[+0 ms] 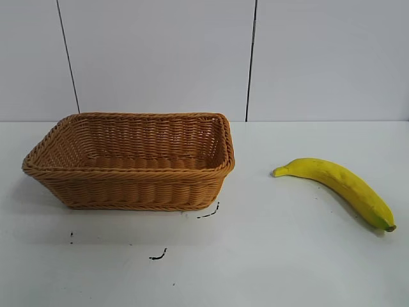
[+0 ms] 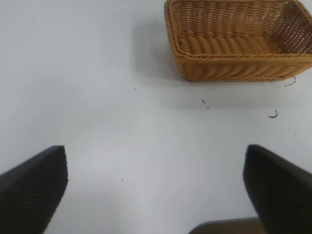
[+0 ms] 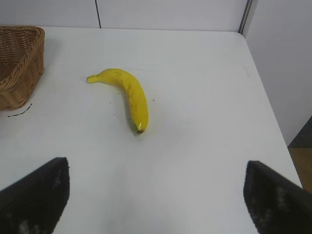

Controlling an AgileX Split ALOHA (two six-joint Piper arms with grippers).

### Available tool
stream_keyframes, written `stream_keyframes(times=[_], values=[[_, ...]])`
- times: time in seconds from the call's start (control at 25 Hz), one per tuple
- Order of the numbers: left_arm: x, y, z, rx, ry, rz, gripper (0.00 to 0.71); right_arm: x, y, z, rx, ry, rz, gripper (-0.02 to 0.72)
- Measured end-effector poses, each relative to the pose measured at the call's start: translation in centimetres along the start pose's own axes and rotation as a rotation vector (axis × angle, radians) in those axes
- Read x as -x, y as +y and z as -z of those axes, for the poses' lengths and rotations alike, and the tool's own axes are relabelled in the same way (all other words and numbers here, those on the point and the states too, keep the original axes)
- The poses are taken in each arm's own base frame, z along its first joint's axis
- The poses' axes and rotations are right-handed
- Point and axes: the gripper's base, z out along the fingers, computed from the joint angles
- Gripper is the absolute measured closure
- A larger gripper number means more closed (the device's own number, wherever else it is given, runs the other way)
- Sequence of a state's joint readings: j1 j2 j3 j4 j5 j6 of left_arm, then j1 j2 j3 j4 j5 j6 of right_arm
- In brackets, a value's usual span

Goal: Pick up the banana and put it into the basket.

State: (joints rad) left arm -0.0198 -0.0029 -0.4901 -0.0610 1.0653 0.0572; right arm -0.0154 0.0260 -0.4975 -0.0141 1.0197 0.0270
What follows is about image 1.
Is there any yellow banana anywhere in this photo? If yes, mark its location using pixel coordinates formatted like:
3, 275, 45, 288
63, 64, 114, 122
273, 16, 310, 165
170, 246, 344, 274
272, 157, 397, 233

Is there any woven tan wicker basket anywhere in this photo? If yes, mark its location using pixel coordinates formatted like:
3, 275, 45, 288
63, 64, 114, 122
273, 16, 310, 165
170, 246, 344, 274
21, 111, 236, 211

